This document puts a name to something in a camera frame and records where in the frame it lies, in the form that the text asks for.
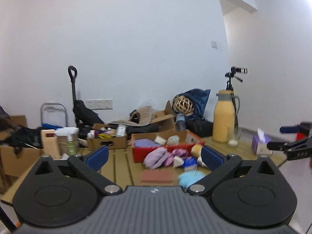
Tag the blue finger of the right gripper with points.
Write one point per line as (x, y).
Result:
(289, 129)
(276, 146)

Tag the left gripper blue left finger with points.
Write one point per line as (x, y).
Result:
(86, 167)

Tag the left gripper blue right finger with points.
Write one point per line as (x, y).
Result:
(222, 168)

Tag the yellow white plush toy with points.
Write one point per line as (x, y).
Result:
(196, 154)

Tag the light blue fluffy sponge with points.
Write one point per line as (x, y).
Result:
(189, 178)

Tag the purple tissue box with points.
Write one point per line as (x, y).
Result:
(259, 143)

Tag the green spray bottle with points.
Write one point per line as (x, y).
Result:
(71, 145)

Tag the blue white packet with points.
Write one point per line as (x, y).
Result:
(190, 164)

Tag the brown cardboard box with items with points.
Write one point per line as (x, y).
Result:
(106, 135)

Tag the clear container with lid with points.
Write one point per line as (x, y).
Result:
(61, 135)

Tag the pink plush cloth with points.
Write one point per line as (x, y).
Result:
(178, 152)

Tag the black bag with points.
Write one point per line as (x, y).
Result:
(201, 128)

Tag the red cardboard tray box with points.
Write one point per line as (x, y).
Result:
(187, 140)

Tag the white triangular sponge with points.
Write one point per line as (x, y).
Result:
(178, 162)

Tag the wooden block box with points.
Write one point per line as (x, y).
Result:
(49, 143)

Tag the yellow thermos jug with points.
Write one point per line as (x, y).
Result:
(225, 113)

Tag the pale green scrunchy ball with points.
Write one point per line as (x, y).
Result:
(173, 140)

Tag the purple cloth in tray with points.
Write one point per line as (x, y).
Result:
(143, 143)

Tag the blue cap water bottle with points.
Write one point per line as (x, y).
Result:
(180, 122)

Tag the pink rectangular sponge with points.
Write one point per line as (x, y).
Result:
(157, 176)

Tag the lilac knitted cloth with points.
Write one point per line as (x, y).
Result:
(156, 158)

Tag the dark blue velvet bag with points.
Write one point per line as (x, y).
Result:
(198, 99)

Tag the open brown cardboard box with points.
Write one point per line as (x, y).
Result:
(164, 119)

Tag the beige cloth on box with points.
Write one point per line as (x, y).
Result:
(138, 118)

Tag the wicker ball lamp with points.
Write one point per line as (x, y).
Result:
(182, 104)

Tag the black clothes pile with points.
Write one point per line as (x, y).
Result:
(24, 137)

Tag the large left cardboard box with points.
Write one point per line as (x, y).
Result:
(15, 161)

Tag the black trolley with handle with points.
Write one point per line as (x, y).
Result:
(83, 115)

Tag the white wall socket strip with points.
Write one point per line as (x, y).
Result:
(104, 104)

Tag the metal folding cart frame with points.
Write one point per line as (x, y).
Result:
(53, 115)

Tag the white wall switch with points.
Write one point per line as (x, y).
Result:
(214, 44)

